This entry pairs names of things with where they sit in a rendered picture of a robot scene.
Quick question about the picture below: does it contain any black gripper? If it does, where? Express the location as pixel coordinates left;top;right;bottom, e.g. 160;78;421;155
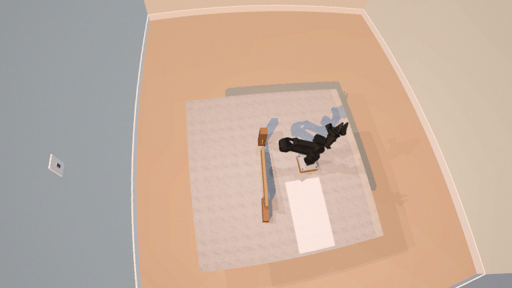
327;122;348;143

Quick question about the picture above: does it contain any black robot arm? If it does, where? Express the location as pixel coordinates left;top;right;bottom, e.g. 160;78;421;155
279;134;333;165

